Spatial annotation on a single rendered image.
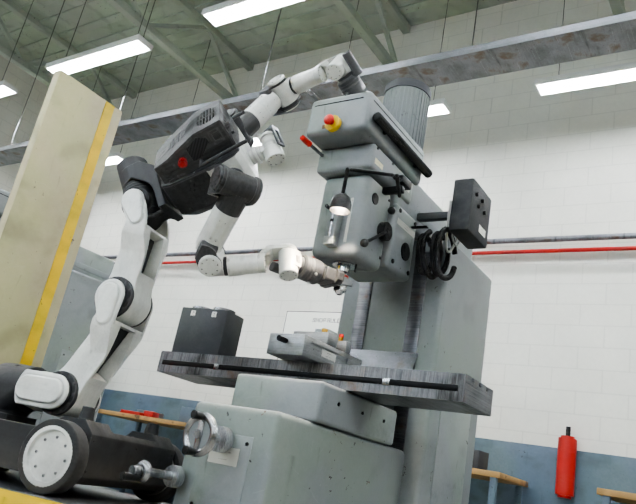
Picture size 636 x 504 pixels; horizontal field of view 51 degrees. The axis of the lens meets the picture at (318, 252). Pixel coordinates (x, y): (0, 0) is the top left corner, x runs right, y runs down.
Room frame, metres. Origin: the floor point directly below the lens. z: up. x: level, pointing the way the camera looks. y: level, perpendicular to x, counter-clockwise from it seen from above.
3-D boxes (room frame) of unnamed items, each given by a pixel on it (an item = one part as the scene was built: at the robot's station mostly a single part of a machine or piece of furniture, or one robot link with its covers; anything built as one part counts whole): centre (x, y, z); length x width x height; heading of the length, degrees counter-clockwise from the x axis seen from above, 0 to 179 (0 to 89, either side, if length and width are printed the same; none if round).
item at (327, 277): (2.24, -0.02, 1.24); 0.13 x 0.12 x 0.10; 32
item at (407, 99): (2.49, -0.25, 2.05); 0.20 x 0.20 x 0.32
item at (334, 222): (2.20, -0.04, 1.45); 0.04 x 0.04 x 0.21; 54
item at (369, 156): (2.32, -0.13, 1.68); 0.34 x 0.24 x 0.10; 144
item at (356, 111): (2.30, -0.11, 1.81); 0.47 x 0.26 x 0.16; 144
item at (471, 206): (2.33, -0.55, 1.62); 0.20 x 0.09 x 0.21; 144
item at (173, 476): (1.94, 0.32, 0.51); 0.22 x 0.06 x 0.06; 144
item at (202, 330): (2.61, 0.36, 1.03); 0.22 x 0.12 x 0.20; 61
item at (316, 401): (2.29, -0.10, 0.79); 0.50 x 0.35 x 0.12; 144
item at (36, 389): (2.30, 0.75, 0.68); 0.21 x 0.20 x 0.13; 67
